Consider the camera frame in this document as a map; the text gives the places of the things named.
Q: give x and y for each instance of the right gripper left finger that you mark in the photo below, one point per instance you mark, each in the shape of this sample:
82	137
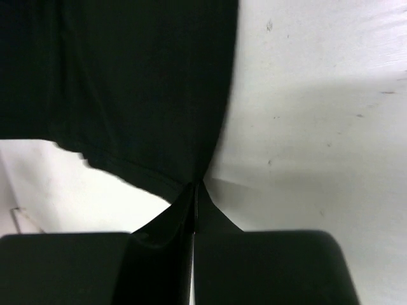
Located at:
149	266

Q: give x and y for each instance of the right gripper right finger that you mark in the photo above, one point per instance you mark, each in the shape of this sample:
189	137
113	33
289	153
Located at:
232	266

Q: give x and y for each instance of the black tank top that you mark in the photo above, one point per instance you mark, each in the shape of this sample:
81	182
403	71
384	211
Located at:
139	88

